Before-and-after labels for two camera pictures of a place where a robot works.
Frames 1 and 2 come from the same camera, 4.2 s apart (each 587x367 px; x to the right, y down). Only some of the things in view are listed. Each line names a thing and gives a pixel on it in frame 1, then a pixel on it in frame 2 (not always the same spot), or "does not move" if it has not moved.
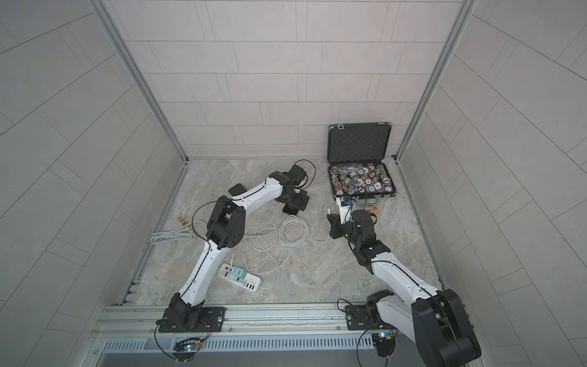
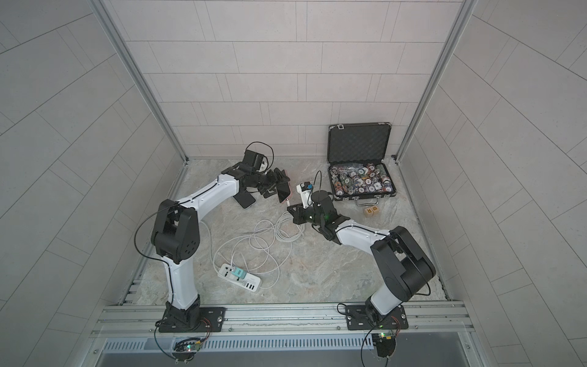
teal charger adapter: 239,272 does not move
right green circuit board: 385,343 does not move
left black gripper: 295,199 -> 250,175
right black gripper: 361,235 -> 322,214
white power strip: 248,281 does not move
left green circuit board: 185,349 does not move
